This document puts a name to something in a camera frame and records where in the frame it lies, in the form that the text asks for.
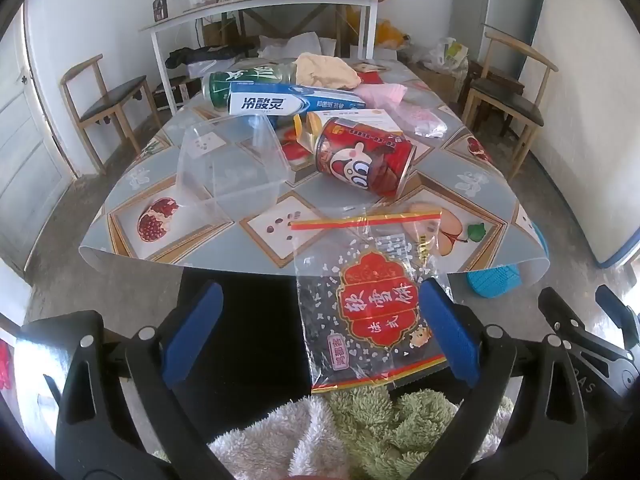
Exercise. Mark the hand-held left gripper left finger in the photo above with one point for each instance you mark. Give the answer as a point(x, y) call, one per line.
point(195, 330)

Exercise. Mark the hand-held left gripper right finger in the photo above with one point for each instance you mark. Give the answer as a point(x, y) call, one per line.
point(450, 330)

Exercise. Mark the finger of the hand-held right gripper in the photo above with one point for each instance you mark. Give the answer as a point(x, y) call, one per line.
point(575, 317)
point(625, 322)

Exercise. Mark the blue plastic basket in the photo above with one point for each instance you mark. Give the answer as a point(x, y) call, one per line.
point(495, 280)

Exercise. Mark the clear red-label snack bag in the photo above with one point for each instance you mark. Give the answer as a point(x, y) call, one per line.
point(375, 305)

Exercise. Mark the pink foam net sleeve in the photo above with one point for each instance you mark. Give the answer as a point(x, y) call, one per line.
point(385, 94)

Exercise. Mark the blue white toothpaste box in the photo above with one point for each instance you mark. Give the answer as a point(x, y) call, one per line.
point(300, 102)

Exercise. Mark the green label plastic bottle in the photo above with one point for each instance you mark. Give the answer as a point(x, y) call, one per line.
point(240, 82)

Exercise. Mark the red packet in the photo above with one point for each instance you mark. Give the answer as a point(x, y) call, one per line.
point(372, 77)

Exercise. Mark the green fleece clothing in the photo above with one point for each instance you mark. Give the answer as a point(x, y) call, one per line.
point(400, 430)

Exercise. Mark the white fleece clothing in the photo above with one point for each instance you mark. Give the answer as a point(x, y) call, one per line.
point(280, 435)

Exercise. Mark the clear plastic container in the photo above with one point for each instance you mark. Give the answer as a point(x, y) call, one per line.
point(230, 170)

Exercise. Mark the fruit print tablecloth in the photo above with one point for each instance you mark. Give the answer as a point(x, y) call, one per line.
point(325, 200)

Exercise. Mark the white mattress blue edge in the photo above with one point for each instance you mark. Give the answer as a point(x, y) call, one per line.
point(595, 135)

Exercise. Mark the red cartoon drink can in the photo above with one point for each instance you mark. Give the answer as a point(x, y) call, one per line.
point(370, 155)

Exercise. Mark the clear plastic bag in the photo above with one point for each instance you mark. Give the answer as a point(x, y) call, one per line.
point(422, 117)

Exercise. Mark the white paper card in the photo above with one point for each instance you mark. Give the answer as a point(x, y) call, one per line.
point(380, 119)

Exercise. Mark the wooden chair black seat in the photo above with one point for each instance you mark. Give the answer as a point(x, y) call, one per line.
point(115, 97)
point(505, 100)

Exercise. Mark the yellow paper wrapper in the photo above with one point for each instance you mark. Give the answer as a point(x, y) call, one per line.
point(312, 127)

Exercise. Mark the white panelled door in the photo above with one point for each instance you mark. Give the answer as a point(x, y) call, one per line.
point(25, 150)

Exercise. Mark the brown cardboard box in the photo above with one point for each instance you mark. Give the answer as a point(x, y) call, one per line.
point(440, 82)

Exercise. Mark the black bag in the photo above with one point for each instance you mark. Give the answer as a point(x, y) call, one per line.
point(205, 55)

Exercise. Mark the white plastic bag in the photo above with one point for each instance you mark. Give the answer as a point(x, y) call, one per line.
point(450, 52)

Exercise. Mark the beige crumpled cloth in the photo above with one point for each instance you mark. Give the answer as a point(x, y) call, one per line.
point(325, 70)

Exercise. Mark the white foam bags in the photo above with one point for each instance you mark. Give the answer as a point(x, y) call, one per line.
point(290, 44)

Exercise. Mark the yellow plastic bag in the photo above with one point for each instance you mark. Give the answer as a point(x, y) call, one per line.
point(390, 34)

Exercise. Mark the grey refrigerator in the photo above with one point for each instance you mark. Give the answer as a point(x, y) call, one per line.
point(510, 10)

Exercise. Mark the dark glass jar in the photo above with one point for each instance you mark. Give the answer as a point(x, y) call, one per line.
point(160, 7)

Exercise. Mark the white side table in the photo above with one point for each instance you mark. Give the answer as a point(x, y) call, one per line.
point(260, 5)

